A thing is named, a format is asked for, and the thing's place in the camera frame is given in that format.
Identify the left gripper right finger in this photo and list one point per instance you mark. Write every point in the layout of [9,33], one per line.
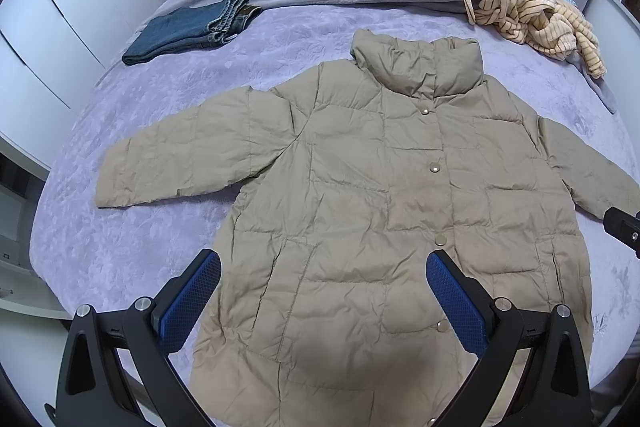
[553,389]

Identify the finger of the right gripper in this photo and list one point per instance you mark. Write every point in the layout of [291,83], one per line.
[623,227]

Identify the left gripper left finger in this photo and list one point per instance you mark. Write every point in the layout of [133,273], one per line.
[92,386]

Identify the beige puffer jacket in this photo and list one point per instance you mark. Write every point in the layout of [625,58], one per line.
[351,173]

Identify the cream striped garment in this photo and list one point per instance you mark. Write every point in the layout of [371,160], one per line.
[555,28]

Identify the folded blue jeans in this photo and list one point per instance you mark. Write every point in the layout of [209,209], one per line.
[189,29]

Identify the white wardrobe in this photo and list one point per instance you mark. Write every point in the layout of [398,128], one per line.
[53,52]

